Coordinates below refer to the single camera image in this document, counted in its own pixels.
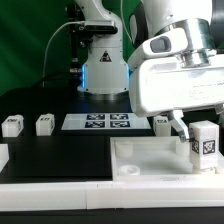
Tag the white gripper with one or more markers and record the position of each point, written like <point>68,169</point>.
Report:
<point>161,85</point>

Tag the white square table top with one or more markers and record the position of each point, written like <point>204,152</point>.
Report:
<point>138,159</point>

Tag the white marker sheet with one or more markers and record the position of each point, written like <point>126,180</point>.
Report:
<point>104,121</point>

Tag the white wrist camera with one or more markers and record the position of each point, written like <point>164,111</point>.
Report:
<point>164,45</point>

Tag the black camera stand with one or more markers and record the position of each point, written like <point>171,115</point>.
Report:
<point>79,38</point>

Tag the white front fence wall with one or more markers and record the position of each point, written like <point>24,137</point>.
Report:
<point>105,195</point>

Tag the white fence wall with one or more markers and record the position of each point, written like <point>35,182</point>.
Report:
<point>105,195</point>
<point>4,156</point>

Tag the white left fence wall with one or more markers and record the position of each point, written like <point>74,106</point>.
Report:
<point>4,156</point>

